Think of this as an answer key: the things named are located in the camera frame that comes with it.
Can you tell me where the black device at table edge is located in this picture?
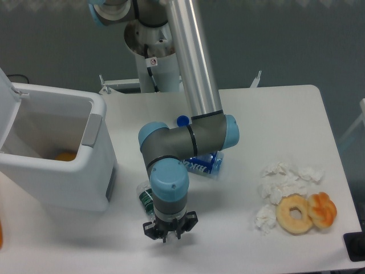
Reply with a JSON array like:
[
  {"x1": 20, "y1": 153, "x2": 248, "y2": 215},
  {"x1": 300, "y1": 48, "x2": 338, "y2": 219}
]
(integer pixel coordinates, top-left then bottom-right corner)
[{"x1": 343, "y1": 232, "x2": 364, "y2": 262}]

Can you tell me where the plain ring donut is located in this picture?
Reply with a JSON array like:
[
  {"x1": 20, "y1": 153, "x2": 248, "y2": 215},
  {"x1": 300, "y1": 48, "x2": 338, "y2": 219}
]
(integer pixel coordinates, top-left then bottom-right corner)
[{"x1": 275, "y1": 195, "x2": 313, "y2": 235}]

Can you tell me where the blue label plastic bottle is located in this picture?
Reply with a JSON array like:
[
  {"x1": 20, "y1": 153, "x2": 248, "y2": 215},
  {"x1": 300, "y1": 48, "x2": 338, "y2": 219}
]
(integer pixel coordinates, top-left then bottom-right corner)
[{"x1": 181, "y1": 151, "x2": 224, "y2": 178}]

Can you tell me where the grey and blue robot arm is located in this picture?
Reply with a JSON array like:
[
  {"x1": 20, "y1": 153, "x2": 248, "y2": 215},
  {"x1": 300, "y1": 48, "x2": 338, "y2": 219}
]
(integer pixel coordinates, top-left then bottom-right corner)
[{"x1": 89, "y1": 1, "x2": 240, "y2": 240}]

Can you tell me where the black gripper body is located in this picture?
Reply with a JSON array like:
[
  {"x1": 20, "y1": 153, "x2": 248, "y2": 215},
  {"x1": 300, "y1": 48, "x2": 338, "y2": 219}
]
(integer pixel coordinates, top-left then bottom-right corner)
[{"x1": 155, "y1": 211, "x2": 186, "y2": 233}]

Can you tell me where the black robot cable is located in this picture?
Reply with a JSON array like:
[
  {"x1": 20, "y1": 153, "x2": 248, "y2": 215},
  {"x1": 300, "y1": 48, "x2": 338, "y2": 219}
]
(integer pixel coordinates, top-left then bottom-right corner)
[{"x1": 144, "y1": 44, "x2": 159, "y2": 92}]

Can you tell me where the white object at right edge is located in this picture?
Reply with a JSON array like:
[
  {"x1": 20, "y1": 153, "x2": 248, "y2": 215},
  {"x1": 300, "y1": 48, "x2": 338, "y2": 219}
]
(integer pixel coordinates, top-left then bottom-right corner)
[{"x1": 337, "y1": 99, "x2": 364, "y2": 154}]

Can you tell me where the orange glazed pastry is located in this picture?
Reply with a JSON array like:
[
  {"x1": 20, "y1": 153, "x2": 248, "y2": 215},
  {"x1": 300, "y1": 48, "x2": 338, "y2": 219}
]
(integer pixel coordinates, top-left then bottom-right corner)
[{"x1": 307, "y1": 192, "x2": 337, "y2": 229}]

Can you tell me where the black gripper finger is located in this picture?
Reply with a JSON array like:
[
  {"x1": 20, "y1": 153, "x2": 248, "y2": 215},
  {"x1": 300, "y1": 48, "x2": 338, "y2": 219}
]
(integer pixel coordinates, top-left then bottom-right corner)
[
  {"x1": 175, "y1": 211, "x2": 198, "y2": 239},
  {"x1": 143, "y1": 219, "x2": 168, "y2": 243}
]

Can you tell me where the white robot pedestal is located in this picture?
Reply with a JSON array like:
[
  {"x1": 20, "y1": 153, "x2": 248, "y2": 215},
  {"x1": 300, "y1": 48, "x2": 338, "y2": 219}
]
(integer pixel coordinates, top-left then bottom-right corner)
[{"x1": 124, "y1": 20, "x2": 180, "y2": 93}]

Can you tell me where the orange item inside bin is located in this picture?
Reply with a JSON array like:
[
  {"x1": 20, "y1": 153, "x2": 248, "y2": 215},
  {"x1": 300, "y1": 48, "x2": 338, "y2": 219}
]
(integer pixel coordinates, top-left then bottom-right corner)
[{"x1": 55, "y1": 152, "x2": 76, "y2": 162}]

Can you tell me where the blue bottle cap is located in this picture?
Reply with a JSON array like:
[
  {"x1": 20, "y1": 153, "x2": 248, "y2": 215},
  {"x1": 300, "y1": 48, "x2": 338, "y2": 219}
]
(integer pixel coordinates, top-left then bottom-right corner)
[{"x1": 176, "y1": 115, "x2": 190, "y2": 127}]

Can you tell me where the white trash bin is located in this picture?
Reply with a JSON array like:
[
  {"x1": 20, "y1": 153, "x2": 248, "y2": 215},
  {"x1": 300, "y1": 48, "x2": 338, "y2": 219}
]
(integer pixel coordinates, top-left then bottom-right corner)
[{"x1": 1, "y1": 74, "x2": 117, "y2": 211}]

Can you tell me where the small crumpled white tissue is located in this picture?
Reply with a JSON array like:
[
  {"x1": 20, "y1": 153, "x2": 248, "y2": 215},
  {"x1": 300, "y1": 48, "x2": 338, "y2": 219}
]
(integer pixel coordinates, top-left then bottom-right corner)
[{"x1": 254, "y1": 204, "x2": 277, "y2": 235}]

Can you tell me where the green label clear plastic bottle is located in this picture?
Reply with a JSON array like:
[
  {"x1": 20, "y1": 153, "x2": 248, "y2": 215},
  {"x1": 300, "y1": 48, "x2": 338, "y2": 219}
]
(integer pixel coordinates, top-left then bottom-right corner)
[{"x1": 136, "y1": 180, "x2": 155, "y2": 221}]

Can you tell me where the large crumpled white tissue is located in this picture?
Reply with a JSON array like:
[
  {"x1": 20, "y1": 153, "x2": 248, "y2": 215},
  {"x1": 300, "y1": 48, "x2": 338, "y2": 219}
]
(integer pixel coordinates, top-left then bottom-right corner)
[{"x1": 258, "y1": 162, "x2": 325, "y2": 205}]

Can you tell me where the orange object at left edge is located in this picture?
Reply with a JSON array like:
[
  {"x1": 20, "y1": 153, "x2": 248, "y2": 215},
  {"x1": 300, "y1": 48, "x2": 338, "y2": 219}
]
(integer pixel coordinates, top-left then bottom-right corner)
[{"x1": 0, "y1": 218, "x2": 4, "y2": 250}]

